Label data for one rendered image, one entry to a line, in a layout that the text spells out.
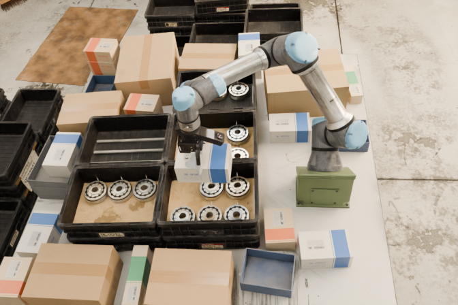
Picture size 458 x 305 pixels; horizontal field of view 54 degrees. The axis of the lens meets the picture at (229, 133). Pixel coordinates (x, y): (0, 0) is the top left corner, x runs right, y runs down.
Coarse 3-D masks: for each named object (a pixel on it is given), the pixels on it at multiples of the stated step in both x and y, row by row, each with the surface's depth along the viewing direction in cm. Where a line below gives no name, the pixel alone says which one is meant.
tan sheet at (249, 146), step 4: (228, 128) 219; (248, 128) 218; (252, 128) 218; (224, 132) 217; (252, 132) 216; (252, 136) 214; (224, 140) 214; (248, 140) 213; (252, 140) 213; (232, 144) 212; (244, 144) 211; (248, 144) 211; (252, 144) 211; (176, 148) 213; (232, 148) 210; (244, 148) 210; (248, 148) 210; (252, 148) 209; (176, 152) 212; (248, 152) 208; (252, 152) 208; (176, 156) 210; (252, 156) 206
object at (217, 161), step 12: (204, 144) 173; (228, 144) 172; (180, 156) 170; (204, 156) 169; (216, 156) 169; (228, 156) 168; (180, 168) 167; (204, 168) 166; (216, 168) 165; (228, 168) 166; (180, 180) 173; (192, 180) 172; (204, 180) 171; (216, 180) 171; (228, 180) 170
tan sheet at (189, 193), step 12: (252, 180) 198; (180, 192) 197; (192, 192) 196; (252, 192) 194; (168, 204) 193; (180, 204) 193; (192, 204) 192; (204, 204) 192; (216, 204) 191; (228, 204) 191; (240, 204) 190; (252, 204) 190; (168, 216) 189; (252, 216) 186
